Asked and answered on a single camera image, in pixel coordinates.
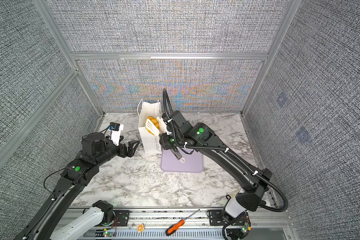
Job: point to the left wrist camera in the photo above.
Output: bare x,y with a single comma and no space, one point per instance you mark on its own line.
115,132

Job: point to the aluminium front rail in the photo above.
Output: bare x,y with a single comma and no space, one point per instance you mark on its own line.
84,224

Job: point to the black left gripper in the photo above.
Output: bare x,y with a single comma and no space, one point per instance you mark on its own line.
124,152

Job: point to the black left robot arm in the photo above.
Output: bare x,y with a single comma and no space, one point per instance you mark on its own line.
97,149

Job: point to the small round striped roll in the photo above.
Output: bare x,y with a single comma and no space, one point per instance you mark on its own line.
152,125

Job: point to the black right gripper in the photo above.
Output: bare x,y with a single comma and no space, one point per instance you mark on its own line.
165,142

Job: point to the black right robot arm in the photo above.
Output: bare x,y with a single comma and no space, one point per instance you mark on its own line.
181,137

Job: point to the orange handled screwdriver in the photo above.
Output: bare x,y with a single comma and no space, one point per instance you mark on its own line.
173,228

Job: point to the lilac plastic tray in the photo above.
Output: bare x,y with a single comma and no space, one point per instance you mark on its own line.
187,164

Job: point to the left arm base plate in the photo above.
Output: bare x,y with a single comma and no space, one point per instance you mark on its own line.
119,218

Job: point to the white printed paper bag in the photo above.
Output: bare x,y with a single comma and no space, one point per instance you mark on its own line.
150,142

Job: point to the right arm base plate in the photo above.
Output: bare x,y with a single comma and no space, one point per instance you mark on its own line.
219,217

